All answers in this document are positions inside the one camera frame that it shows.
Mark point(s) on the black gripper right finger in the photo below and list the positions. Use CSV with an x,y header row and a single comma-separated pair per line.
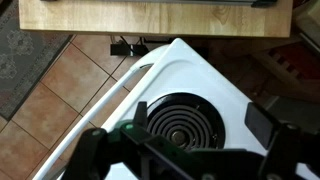
x,y
283,150

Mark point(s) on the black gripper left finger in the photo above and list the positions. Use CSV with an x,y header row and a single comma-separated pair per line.
x,y
91,150

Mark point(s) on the red wooden furniture piece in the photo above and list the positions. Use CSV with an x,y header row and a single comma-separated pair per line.
x,y
290,66

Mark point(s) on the black coil burner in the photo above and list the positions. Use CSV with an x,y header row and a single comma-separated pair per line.
x,y
186,116

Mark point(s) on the grey patterned rug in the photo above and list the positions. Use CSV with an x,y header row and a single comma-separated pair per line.
x,y
20,56

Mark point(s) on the white electric stove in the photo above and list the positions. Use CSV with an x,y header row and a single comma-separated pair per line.
x,y
186,73

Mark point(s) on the black table foot bracket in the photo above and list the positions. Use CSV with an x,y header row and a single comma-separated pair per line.
x,y
128,50

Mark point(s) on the metal robot mounting rail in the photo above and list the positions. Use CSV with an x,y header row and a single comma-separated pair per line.
x,y
150,1

